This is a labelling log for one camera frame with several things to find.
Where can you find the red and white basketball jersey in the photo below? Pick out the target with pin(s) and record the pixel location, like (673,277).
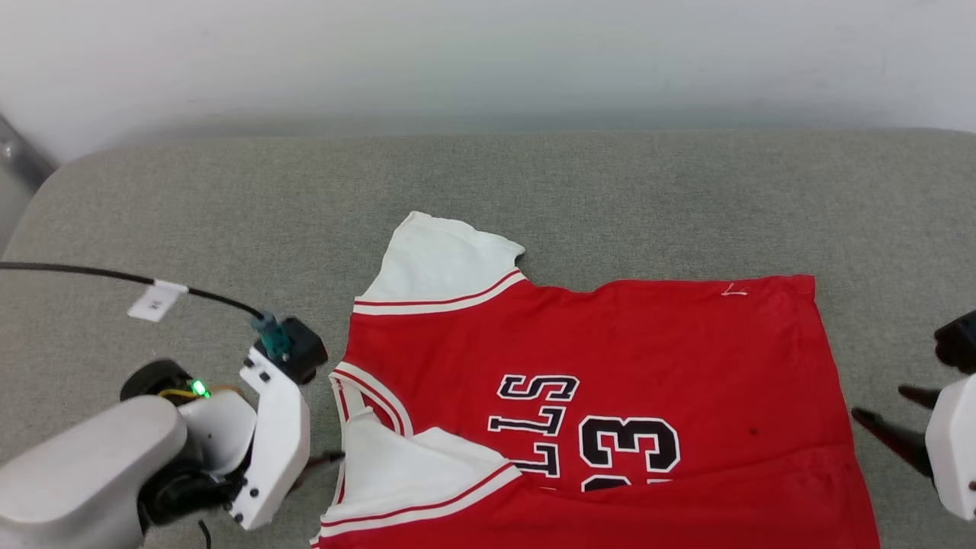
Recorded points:
(648,343)

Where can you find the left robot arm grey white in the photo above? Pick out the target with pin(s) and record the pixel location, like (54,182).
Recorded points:
(76,473)

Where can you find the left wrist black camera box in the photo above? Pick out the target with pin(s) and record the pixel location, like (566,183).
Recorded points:
(305,351)

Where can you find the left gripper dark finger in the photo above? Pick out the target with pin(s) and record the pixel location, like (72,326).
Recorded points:
(316,462)

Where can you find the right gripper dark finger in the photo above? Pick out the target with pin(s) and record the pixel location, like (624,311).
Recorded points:
(900,442)
(921,395)

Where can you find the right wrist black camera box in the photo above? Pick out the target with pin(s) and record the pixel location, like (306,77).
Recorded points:
(961,343)

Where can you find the grey metal pole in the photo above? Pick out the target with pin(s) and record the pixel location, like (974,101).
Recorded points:
(19,156)

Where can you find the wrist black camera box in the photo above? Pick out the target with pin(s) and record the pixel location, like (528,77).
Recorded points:
(961,343)
(305,351)

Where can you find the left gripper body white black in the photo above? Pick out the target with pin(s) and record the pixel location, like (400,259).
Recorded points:
(278,442)

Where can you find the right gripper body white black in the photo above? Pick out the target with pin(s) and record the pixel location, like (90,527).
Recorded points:
(957,450)

